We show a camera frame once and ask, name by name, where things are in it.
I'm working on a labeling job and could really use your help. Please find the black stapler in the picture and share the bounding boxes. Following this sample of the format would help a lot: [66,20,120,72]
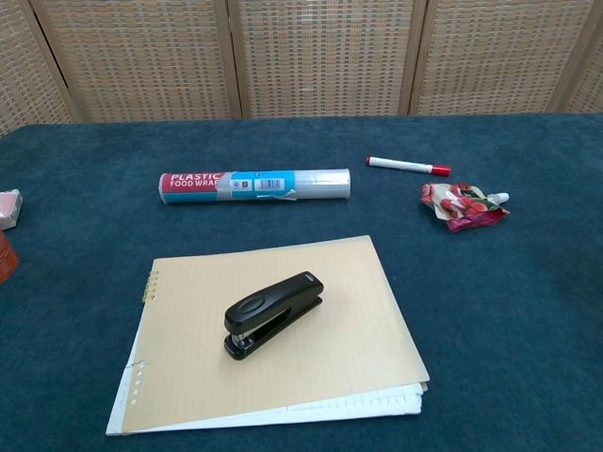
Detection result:
[222,270,326,362]

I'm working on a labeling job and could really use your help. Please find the tan paper pad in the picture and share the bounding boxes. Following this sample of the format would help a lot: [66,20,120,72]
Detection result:
[105,234,431,437]

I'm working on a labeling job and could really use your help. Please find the plastic food wrap roll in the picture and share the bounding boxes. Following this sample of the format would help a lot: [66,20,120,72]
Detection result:
[158,168,352,206]

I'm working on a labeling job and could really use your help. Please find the red and white marker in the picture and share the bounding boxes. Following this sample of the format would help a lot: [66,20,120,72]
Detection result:
[366,155,452,177]

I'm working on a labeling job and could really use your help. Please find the red fruit drink pouch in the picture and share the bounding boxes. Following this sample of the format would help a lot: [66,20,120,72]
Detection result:
[420,182,512,234]

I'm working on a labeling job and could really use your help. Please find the woven folding screen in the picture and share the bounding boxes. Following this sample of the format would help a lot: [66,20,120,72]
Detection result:
[0,0,603,138]

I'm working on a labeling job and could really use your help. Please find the blue tablecloth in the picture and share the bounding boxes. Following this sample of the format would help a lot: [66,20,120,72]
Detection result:
[0,111,603,452]

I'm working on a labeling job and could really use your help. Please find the pink box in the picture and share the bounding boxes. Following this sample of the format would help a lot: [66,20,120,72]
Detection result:
[0,188,24,231]

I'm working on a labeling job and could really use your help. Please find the orange container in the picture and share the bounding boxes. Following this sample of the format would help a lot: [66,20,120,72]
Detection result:
[0,232,21,284]

